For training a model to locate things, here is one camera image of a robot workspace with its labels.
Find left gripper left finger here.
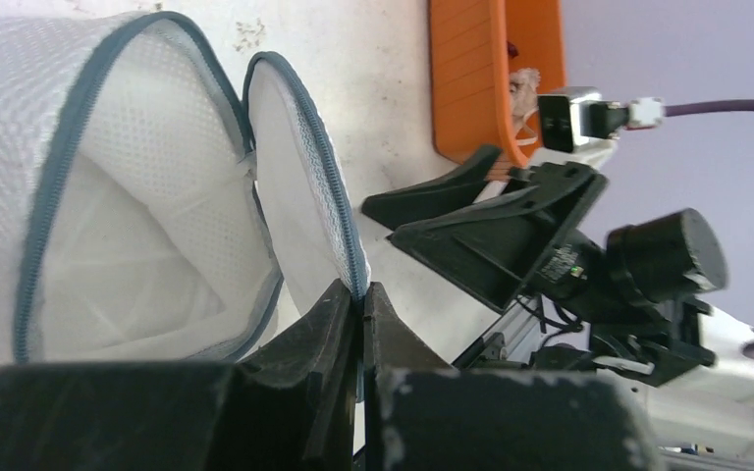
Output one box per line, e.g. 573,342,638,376
0,281,359,470

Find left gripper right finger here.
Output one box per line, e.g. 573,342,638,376
363,283,664,470

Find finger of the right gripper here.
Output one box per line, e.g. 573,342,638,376
389,162,608,314
361,144,503,231

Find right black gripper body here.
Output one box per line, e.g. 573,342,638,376
530,208,728,387

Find beige lace bra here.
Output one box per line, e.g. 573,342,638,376
509,68,541,146

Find blue-trimmed mesh laundry bag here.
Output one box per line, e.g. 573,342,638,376
0,12,370,365

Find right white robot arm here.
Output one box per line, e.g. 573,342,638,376
361,142,754,470

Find orange plastic bin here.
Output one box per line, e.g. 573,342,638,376
429,0,566,181

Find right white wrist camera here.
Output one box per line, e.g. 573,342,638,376
530,86,667,170

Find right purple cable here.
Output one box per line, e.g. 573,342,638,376
663,98,754,120

